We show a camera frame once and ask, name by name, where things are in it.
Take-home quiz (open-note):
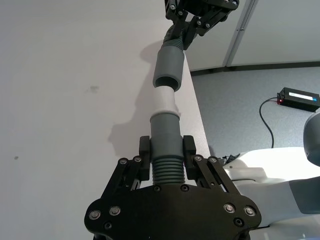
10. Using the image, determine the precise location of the grey ribbed pipe end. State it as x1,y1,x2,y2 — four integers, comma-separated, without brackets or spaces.
151,30,186,93

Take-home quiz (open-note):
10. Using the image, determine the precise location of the black power supply box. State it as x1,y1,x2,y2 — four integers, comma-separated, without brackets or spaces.
276,87,320,113

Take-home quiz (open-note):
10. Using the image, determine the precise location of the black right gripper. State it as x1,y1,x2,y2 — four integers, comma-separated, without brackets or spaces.
163,0,240,51

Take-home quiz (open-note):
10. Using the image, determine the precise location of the grey ribbed pipe with collar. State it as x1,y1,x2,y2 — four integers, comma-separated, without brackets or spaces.
149,111,188,186

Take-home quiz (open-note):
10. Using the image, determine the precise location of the white and grey robot torso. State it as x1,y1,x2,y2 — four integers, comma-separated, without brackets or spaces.
221,114,320,240

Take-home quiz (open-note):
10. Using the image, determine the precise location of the pale partition panel grey frame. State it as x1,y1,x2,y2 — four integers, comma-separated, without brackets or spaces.
223,0,320,69

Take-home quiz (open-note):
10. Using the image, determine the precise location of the thin black power cable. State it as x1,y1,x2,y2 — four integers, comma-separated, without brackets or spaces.
258,97,281,149

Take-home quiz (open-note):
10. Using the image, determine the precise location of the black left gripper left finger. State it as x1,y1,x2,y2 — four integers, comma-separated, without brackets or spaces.
99,135,153,199

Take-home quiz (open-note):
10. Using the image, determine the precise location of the white pipe connector sleeve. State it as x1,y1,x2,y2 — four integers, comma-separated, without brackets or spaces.
153,85,180,117

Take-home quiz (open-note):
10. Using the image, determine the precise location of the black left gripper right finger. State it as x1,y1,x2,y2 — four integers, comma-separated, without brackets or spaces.
182,135,241,196

